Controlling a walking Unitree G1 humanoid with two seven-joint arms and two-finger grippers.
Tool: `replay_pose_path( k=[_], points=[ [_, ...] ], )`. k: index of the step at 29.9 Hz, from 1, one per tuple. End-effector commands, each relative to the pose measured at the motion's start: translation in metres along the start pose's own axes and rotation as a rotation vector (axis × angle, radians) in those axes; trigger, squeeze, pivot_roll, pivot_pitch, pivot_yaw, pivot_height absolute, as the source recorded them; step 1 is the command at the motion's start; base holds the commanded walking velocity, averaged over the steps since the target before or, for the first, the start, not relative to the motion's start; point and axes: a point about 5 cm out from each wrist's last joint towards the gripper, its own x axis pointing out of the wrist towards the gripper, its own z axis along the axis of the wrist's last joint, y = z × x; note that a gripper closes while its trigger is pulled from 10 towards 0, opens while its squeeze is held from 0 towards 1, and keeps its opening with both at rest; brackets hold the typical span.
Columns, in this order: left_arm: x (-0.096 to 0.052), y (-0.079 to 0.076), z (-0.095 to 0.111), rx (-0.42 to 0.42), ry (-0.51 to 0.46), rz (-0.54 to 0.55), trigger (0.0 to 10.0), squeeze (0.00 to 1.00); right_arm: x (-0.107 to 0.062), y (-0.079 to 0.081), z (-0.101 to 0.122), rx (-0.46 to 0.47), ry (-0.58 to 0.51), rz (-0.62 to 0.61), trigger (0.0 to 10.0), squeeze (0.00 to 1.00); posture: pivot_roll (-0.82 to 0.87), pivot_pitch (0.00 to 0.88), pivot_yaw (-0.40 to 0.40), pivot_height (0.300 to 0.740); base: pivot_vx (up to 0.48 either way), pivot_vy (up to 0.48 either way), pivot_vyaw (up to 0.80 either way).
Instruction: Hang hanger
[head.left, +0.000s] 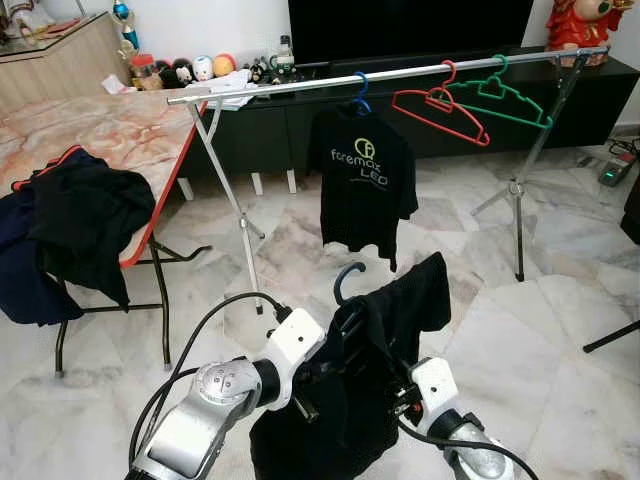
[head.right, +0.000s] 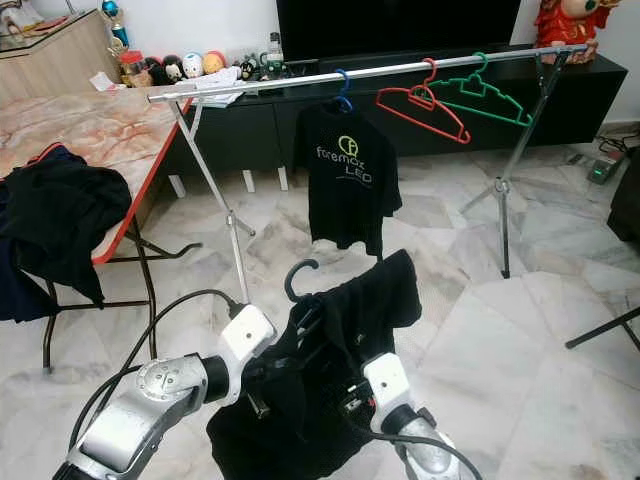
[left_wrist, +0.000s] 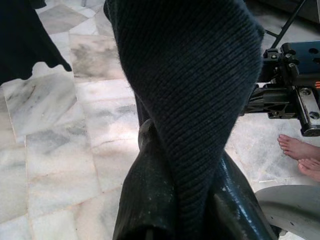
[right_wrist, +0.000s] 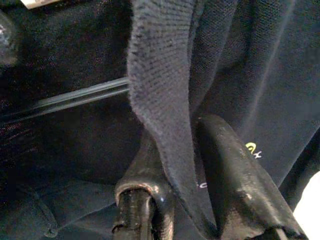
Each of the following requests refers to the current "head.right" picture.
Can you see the black plastic hanger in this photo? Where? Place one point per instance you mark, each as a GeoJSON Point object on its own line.
{"type": "Point", "coordinates": [287, 282]}

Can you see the red plastic hanger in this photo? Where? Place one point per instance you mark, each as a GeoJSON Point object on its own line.
{"type": "Point", "coordinates": [422, 94]}

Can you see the blue plastic hanger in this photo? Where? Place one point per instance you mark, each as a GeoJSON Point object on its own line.
{"type": "Point", "coordinates": [343, 98]}

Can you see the green plastic hanger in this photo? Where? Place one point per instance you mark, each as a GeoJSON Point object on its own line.
{"type": "Point", "coordinates": [477, 82]}

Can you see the black printed T-shirt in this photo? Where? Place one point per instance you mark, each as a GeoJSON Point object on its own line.
{"type": "Point", "coordinates": [345, 200]}

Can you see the black television console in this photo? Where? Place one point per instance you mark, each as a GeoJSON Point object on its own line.
{"type": "Point", "coordinates": [250, 135]}

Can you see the black tripod leg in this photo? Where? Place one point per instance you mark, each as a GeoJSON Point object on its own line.
{"type": "Point", "coordinates": [605, 327]}

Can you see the navy polo shirt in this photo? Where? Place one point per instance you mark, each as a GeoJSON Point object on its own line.
{"type": "Point", "coordinates": [20, 290]}

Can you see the metal clothes rack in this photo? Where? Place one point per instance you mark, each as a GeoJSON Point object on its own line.
{"type": "Point", "coordinates": [280, 82]}

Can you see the white paper stack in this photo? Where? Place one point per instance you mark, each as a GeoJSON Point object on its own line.
{"type": "Point", "coordinates": [218, 87]}

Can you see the small mouse figurine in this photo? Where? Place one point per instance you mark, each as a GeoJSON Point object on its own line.
{"type": "Point", "coordinates": [247, 69]}

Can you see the orange red plush toy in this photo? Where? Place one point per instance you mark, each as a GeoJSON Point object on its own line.
{"type": "Point", "coordinates": [214, 63]}

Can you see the white blue plush toy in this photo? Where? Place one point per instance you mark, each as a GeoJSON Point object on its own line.
{"type": "Point", "coordinates": [193, 66]}

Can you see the marble folding table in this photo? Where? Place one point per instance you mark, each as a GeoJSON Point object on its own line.
{"type": "Point", "coordinates": [80, 130]}

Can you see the black red plush toy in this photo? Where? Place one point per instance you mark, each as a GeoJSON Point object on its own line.
{"type": "Point", "coordinates": [173, 69]}
{"type": "Point", "coordinates": [155, 72]}

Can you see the red lidded jar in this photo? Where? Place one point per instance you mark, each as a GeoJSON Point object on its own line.
{"type": "Point", "coordinates": [132, 70]}

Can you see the pink tissue box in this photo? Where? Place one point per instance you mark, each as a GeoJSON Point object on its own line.
{"type": "Point", "coordinates": [101, 82]}

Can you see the dark sofa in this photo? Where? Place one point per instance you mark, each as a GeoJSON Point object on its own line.
{"type": "Point", "coordinates": [625, 200]}

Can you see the grey power strip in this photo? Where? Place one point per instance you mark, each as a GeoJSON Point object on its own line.
{"type": "Point", "coordinates": [603, 168]}

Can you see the black flat television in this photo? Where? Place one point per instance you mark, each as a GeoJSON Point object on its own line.
{"type": "Point", "coordinates": [400, 28]}

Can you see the wooden sideboard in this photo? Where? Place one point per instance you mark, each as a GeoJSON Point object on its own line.
{"type": "Point", "coordinates": [50, 65]}

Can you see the gold blue trophy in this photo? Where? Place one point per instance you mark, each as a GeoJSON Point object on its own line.
{"type": "Point", "coordinates": [115, 22]}

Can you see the white figurine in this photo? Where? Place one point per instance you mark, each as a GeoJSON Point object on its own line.
{"type": "Point", "coordinates": [20, 15]}

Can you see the red laughing Buddha statue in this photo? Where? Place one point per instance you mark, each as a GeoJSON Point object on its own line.
{"type": "Point", "coordinates": [568, 28]}

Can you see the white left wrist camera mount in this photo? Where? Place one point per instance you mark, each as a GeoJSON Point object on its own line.
{"type": "Point", "coordinates": [247, 340]}

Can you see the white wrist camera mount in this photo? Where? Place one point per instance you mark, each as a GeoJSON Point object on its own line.
{"type": "Point", "coordinates": [387, 383]}
{"type": "Point", "coordinates": [247, 340]}

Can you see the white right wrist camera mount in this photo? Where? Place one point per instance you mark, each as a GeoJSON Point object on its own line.
{"type": "Point", "coordinates": [387, 383]}

